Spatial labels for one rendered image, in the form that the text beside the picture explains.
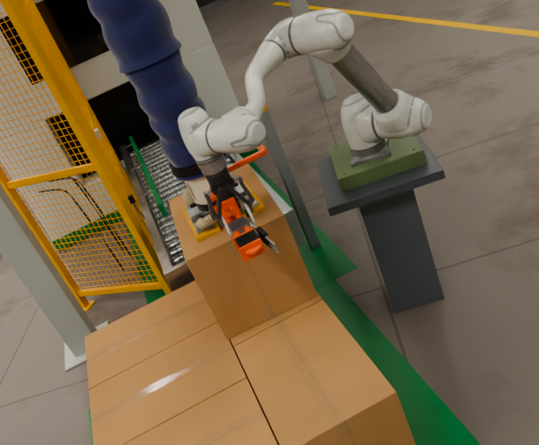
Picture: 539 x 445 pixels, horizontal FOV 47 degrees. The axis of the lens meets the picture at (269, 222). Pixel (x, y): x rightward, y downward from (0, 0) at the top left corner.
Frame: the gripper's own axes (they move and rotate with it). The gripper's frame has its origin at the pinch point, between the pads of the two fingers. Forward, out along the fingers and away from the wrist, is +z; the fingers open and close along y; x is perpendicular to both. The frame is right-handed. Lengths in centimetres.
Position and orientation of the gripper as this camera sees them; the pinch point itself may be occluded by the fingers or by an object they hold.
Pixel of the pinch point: (239, 222)
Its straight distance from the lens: 205.4
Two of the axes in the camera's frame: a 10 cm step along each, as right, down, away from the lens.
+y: -8.9, 4.4, -1.1
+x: 2.9, 3.8, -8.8
